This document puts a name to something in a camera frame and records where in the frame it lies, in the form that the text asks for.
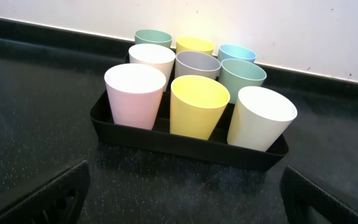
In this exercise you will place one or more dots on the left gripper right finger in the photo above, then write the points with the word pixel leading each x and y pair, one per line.
pixel 312 205

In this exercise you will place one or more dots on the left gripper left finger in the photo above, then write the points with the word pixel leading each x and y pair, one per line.
pixel 48 199

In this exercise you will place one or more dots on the white cup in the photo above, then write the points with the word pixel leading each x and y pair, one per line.
pixel 151 56
pixel 256 124

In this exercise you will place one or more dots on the pink cup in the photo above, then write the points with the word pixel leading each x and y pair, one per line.
pixel 134 99

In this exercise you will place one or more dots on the yellow cup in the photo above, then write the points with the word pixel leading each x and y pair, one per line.
pixel 194 45
pixel 194 112

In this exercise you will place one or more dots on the black tray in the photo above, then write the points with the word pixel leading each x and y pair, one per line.
pixel 182 149

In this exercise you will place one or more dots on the green cup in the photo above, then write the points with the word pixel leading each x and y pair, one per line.
pixel 152 37
pixel 242 74

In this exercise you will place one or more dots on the blue cup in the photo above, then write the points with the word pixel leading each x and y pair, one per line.
pixel 236 53

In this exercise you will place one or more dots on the grey cup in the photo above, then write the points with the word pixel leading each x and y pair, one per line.
pixel 197 63

